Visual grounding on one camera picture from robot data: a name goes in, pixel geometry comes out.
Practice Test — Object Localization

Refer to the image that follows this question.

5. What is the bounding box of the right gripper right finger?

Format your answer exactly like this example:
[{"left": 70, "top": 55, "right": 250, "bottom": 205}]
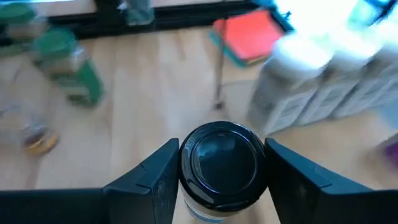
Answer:
[{"left": 265, "top": 138, "right": 373, "bottom": 224}]

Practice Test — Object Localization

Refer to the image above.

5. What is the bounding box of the purple label black lid jar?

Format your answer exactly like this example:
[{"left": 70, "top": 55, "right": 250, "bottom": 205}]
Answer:
[{"left": 366, "top": 133, "right": 398, "bottom": 175}]

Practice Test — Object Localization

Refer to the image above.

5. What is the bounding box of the white lid spice jar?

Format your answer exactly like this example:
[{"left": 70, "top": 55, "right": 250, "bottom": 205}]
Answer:
[
  {"left": 298, "top": 30, "right": 374, "bottom": 125},
  {"left": 335, "top": 18, "right": 398, "bottom": 119},
  {"left": 248, "top": 34, "right": 330, "bottom": 136}
]

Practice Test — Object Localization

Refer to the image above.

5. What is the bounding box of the yellow label black lid jar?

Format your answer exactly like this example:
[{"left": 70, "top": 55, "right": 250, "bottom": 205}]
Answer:
[{"left": 177, "top": 120, "right": 270, "bottom": 224}]

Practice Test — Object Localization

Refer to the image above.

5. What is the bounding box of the red paper pad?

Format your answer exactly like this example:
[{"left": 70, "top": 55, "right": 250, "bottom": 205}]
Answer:
[{"left": 214, "top": 9, "right": 285, "bottom": 63}]

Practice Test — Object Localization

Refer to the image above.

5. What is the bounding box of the wooden shelf black metal frame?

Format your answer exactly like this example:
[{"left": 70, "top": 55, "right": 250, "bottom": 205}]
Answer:
[{"left": 213, "top": 12, "right": 398, "bottom": 194}]

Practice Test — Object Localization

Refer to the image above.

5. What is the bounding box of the green lid spice jar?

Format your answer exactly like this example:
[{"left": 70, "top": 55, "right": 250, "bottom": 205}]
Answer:
[
  {"left": 0, "top": 2, "right": 47, "bottom": 58},
  {"left": 32, "top": 27, "right": 105, "bottom": 108}
]

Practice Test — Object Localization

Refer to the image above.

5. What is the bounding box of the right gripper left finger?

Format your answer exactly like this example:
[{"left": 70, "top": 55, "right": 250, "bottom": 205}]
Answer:
[{"left": 103, "top": 138, "right": 180, "bottom": 224}]

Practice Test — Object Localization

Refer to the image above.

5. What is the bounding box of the small cork stopper glass jar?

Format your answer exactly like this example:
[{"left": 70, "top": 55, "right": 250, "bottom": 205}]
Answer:
[{"left": 18, "top": 123, "right": 60, "bottom": 156}]

